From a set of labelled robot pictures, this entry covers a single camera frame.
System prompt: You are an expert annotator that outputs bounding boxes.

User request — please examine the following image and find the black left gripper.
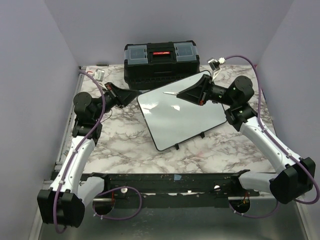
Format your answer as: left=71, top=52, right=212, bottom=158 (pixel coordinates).
left=92, top=81, right=140, bottom=121

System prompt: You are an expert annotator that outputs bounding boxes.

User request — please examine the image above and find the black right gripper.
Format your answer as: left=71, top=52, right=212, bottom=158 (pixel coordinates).
left=177, top=74, right=236, bottom=107

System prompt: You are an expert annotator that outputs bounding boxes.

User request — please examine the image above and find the white marker pen blue cap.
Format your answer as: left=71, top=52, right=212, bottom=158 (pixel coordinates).
left=163, top=91, right=178, bottom=96

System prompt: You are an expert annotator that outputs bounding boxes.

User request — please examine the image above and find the white whiteboard with black rim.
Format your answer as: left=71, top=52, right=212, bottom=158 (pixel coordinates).
left=137, top=70, right=227, bottom=152

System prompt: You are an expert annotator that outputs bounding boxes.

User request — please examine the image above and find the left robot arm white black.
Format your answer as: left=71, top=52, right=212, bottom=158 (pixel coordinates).
left=37, top=82, right=140, bottom=228

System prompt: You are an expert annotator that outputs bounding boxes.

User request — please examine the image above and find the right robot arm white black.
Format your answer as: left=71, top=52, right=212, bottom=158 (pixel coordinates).
left=176, top=74, right=316, bottom=204

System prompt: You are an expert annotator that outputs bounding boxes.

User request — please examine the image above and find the black plastic toolbox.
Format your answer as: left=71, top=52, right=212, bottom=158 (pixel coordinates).
left=124, top=40, right=200, bottom=90

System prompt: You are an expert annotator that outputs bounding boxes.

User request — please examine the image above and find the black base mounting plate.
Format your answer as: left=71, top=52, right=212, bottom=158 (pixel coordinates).
left=97, top=173, right=259, bottom=209

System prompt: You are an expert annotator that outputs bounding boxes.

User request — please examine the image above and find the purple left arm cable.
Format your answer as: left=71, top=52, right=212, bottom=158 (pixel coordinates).
left=53, top=71, right=143, bottom=235

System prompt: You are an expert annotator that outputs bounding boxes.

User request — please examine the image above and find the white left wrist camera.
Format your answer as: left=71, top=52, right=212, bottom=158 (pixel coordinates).
left=93, top=69, right=105, bottom=82

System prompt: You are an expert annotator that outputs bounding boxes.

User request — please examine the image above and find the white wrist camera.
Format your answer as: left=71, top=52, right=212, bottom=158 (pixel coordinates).
left=207, top=57, right=226, bottom=79
left=93, top=69, right=105, bottom=82

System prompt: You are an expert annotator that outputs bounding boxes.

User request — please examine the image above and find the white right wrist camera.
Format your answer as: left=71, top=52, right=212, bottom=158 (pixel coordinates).
left=207, top=57, right=226, bottom=79

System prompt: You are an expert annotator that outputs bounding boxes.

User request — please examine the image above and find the aluminium frame rail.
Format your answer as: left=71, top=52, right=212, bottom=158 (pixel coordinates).
left=27, top=65, right=87, bottom=240

